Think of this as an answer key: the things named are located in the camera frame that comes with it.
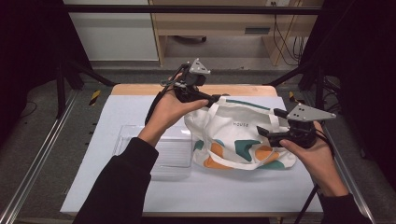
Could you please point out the person's right hand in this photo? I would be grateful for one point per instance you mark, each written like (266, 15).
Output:
(317, 165)

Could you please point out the person's left hand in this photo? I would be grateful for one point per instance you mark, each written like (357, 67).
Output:
(165, 113)

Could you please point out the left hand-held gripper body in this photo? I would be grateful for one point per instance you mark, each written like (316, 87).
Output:
(193, 79)

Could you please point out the yellow black striped tape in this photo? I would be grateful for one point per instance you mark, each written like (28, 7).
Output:
(294, 97)
(95, 97)

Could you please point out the black metal frame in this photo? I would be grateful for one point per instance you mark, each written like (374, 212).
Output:
(186, 9)

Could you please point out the black curtain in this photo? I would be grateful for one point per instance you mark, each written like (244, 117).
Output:
(28, 56)
(364, 77)

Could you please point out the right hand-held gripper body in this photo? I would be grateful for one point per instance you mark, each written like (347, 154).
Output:
(303, 113)

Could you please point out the aluminium rail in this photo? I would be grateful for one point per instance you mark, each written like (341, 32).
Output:
(351, 183)
(34, 161)

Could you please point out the white cabinet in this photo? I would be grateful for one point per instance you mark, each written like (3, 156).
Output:
(115, 37)

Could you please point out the light wooden desk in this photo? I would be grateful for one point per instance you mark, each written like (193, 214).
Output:
(211, 23)

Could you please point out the clear plastic container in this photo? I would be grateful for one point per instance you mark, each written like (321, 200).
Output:
(174, 155)

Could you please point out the white patterned canvas tote bag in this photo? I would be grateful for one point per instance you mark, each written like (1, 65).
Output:
(230, 137)

